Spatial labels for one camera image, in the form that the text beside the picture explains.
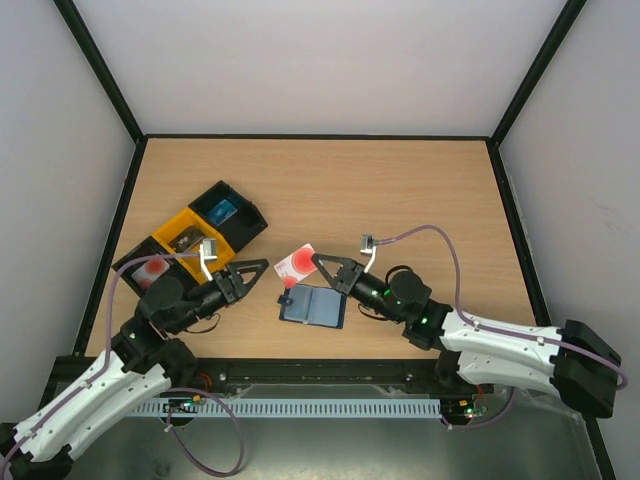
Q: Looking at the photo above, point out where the black bin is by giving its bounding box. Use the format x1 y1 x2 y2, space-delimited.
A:
112 236 198 296
188 180 268 253

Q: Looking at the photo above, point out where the blue credit card in bin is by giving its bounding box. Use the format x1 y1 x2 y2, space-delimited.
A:
206 199 238 226

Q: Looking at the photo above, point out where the white red card in bin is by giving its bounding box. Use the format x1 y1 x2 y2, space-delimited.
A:
131 255 170 290

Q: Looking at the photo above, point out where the black aluminium frame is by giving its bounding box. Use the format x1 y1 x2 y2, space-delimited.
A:
9 0 617 480

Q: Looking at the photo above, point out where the black front mounting rail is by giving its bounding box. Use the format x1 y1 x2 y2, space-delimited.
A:
49 355 584 399

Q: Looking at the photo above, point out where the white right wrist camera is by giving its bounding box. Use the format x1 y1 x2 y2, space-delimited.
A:
360 233 378 273

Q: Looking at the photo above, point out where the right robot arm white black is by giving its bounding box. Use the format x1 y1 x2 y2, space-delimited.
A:
312 253 622 418

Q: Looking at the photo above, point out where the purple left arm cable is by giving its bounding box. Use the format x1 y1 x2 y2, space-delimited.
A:
0 249 249 475

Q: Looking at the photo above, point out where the black bin near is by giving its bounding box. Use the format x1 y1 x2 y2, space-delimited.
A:
112 236 198 296

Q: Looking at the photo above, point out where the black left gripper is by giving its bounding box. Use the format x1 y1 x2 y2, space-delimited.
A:
170 259 270 335

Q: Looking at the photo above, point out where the black VIP card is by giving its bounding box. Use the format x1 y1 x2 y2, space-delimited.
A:
168 226 205 258

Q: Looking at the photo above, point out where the light blue slotted cable duct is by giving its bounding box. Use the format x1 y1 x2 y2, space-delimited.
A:
129 398 441 419

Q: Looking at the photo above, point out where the black bin far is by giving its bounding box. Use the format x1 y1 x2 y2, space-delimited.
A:
188 180 268 253

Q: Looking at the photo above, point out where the blue leather card holder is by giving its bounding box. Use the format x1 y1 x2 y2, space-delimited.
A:
277 283 347 329

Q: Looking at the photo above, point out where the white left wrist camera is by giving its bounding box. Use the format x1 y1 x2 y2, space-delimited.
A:
199 238 218 281

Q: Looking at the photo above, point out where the yellow bin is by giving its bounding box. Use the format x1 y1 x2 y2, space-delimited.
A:
152 207 236 284

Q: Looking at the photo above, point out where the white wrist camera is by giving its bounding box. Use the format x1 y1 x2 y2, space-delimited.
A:
360 233 378 273
199 238 218 281

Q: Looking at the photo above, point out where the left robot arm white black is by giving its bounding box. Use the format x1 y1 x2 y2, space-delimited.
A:
1 259 269 479

